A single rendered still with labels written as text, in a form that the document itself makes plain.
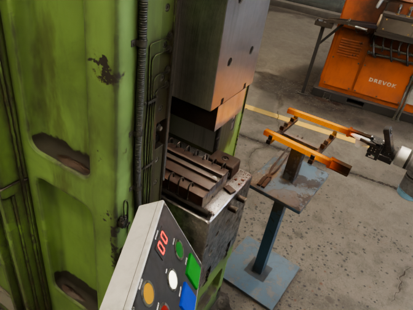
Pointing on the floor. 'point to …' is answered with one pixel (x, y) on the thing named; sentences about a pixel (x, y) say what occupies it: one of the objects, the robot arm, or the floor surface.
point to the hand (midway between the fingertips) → (354, 132)
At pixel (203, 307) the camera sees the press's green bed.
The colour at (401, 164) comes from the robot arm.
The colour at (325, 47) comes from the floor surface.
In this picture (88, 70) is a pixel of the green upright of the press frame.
